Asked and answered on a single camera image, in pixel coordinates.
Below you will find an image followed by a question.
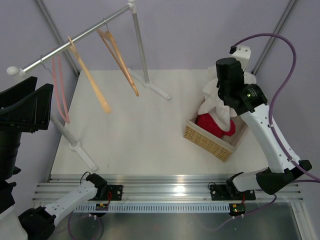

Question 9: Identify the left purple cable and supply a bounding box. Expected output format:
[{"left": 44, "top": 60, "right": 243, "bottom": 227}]
[{"left": 67, "top": 206, "right": 105, "bottom": 240}]

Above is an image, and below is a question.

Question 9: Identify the pink hanger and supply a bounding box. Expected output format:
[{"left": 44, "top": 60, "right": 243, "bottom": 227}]
[{"left": 51, "top": 55, "right": 71, "bottom": 124}]

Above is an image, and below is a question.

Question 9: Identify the aluminium rail frame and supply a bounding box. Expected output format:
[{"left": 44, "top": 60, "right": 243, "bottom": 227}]
[{"left": 31, "top": 69, "right": 303, "bottom": 203}]

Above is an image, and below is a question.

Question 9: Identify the clothes rack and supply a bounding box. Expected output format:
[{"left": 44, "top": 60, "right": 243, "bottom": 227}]
[{"left": 6, "top": 0, "right": 171, "bottom": 172}]

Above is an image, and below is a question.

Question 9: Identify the white cable duct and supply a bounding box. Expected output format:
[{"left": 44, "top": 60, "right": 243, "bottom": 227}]
[{"left": 73, "top": 202, "right": 231, "bottom": 214}]

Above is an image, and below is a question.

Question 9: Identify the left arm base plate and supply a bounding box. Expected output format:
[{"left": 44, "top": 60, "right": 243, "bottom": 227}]
[{"left": 89, "top": 183, "right": 124, "bottom": 201}]

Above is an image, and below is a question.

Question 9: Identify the pink cloth in basket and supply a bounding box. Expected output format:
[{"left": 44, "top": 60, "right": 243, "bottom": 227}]
[{"left": 195, "top": 113, "right": 236, "bottom": 139}]

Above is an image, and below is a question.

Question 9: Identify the light wooden hanger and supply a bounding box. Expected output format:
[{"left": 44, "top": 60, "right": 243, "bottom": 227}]
[{"left": 68, "top": 36, "right": 111, "bottom": 114}]

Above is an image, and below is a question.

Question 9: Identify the white printed t shirt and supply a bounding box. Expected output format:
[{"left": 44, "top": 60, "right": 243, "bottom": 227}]
[{"left": 198, "top": 66, "right": 257, "bottom": 137}]

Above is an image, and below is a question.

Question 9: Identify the wicker basket with liner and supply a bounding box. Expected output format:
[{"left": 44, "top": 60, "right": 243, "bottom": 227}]
[{"left": 183, "top": 99, "right": 250, "bottom": 163}]

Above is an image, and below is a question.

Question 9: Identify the wooden hanger with metal hook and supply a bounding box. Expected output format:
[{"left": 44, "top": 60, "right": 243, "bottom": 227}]
[{"left": 96, "top": 19, "right": 139, "bottom": 97}]

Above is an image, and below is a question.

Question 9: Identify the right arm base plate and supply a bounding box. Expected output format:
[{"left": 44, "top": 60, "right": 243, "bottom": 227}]
[{"left": 208, "top": 184, "right": 256, "bottom": 201}]

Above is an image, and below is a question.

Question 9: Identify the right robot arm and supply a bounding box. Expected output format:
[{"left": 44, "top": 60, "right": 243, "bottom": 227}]
[{"left": 215, "top": 57, "right": 312, "bottom": 197}]

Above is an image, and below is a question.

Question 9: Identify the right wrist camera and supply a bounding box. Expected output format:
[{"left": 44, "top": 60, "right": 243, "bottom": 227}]
[{"left": 229, "top": 45, "right": 251, "bottom": 71}]

